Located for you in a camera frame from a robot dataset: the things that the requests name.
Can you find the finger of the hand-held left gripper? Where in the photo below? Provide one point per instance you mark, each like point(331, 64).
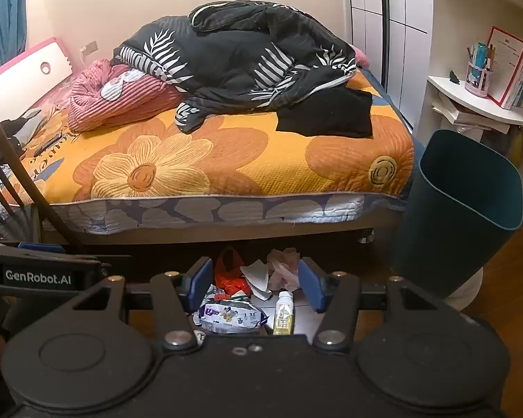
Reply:
point(41, 248)

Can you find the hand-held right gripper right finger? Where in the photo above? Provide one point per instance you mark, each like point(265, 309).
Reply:
point(310, 285)

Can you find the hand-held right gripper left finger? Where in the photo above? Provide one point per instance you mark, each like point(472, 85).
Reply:
point(202, 276)

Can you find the orange plastic bag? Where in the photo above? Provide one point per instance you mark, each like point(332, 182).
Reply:
point(229, 274)

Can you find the long white tissue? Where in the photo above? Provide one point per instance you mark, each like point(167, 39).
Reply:
point(283, 270)

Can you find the teal trash bin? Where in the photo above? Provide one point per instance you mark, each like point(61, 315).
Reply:
point(444, 235)

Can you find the small pale drink bottle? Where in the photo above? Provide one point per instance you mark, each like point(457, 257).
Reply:
point(283, 313)

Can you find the white purple snack wrapper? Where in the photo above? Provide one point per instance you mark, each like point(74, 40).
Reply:
point(226, 315)

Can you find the bed with orange floral bedspread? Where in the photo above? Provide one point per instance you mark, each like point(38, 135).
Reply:
point(244, 152)

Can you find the white round object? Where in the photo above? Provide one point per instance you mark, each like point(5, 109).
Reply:
point(466, 291)

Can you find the plain black cloth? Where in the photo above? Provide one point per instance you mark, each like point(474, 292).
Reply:
point(327, 113)

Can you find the pink white headboard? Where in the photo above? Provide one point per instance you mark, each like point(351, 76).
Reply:
point(22, 74)

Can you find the black leaf-print duvet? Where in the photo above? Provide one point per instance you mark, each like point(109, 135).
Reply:
point(235, 61)

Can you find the stack of white papers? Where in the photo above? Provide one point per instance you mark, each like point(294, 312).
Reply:
point(457, 113)

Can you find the yellow bottle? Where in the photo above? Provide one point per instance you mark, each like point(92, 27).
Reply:
point(521, 148)

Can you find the small dark green figurine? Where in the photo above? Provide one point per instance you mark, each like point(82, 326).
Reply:
point(454, 77)

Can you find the pink pen holder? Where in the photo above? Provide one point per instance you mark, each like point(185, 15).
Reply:
point(478, 80)

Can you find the white sliding wardrobe door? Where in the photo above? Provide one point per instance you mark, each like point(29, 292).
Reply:
point(375, 8)

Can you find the bunch of pens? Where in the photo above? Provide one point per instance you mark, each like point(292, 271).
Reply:
point(479, 54)

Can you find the white shelf unit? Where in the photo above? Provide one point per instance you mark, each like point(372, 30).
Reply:
point(462, 8)

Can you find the wall socket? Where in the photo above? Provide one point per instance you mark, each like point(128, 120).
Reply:
point(89, 46)

